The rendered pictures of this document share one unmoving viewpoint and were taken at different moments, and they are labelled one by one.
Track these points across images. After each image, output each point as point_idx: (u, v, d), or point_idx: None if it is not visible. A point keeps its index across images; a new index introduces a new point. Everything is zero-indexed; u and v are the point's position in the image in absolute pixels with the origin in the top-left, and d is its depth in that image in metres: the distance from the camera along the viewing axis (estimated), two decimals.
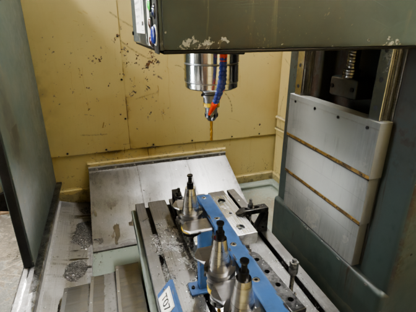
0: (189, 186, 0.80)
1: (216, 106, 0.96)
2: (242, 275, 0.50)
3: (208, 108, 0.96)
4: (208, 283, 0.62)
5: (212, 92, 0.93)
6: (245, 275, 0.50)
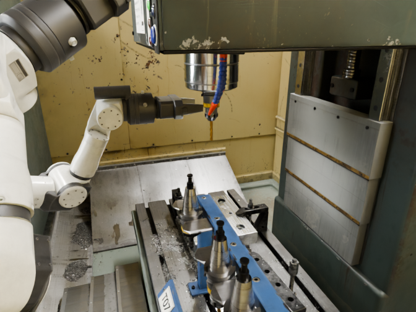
0: (189, 186, 0.80)
1: (216, 106, 0.96)
2: (242, 275, 0.50)
3: (208, 108, 0.96)
4: (208, 283, 0.62)
5: (212, 92, 0.93)
6: (245, 275, 0.50)
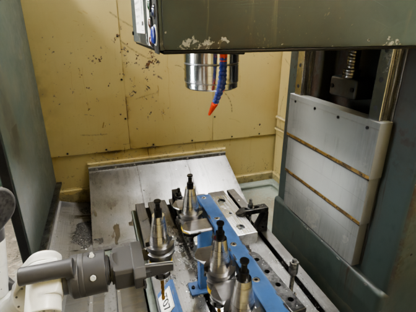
0: (189, 186, 0.80)
1: None
2: (242, 275, 0.50)
3: None
4: (208, 283, 0.62)
5: (158, 254, 0.68)
6: (245, 275, 0.50)
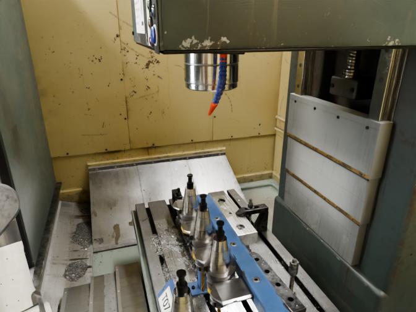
0: (189, 186, 0.80)
1: None
2: (179, 288, 0.47)
3: None
4: (208, 283, 0.62)
5: (203, 246, 0.71)
6: (182, 289, 0.47)
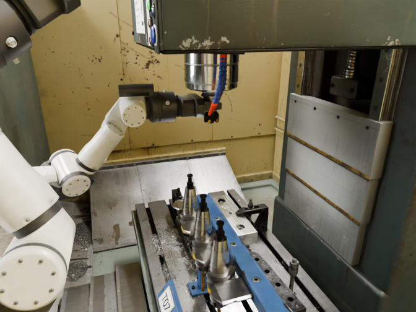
0: (189, 186, 0.80)
1: None
2: None
3: None
4: (208, 283, 0.62)
5: (203, 246, 0.71)
6: None
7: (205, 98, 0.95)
